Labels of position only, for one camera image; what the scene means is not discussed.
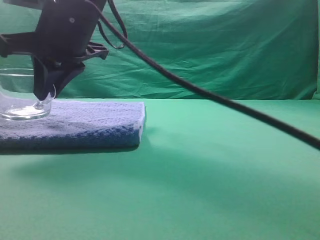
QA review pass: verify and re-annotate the green backdrop cloth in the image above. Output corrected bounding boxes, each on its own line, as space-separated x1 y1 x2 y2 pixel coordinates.
0 0 318 100

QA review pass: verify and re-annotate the thick black cable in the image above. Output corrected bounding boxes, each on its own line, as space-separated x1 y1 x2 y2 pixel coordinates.
84 0 320 151

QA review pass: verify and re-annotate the transparent glass cup with handle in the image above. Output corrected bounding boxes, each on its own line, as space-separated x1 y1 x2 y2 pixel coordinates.
0 68 56 121

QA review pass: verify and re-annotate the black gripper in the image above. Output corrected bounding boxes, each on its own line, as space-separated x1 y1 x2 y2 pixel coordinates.
0 0 109 101

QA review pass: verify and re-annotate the thin black cable loop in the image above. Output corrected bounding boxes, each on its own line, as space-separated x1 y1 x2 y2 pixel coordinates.
96 0 128 50

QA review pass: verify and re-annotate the folded blue towel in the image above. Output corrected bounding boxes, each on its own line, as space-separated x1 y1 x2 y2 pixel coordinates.
0 100 146 151

